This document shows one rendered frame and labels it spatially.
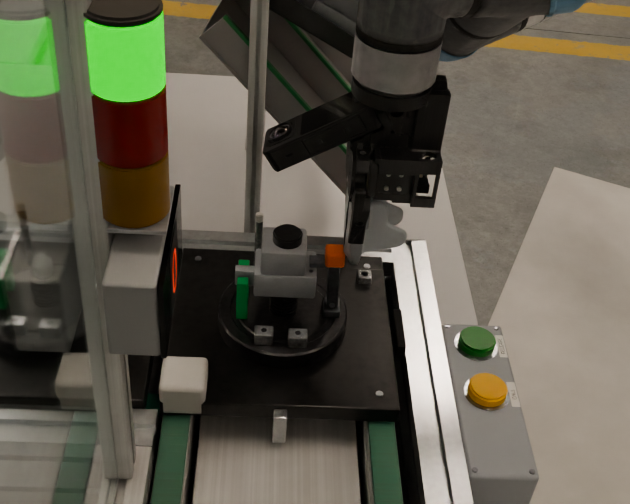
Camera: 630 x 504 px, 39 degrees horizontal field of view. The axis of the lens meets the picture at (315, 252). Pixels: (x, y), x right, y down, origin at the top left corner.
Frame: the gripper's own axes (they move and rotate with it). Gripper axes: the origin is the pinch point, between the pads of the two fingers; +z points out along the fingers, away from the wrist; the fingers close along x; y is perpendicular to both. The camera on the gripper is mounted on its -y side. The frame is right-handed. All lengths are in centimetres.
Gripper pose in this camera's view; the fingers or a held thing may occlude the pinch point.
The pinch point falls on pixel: (347, 251)
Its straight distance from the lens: 90.9
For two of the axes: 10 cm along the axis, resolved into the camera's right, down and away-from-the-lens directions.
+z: -0.7, 7.7, 6.4
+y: 10.0, 0.4, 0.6
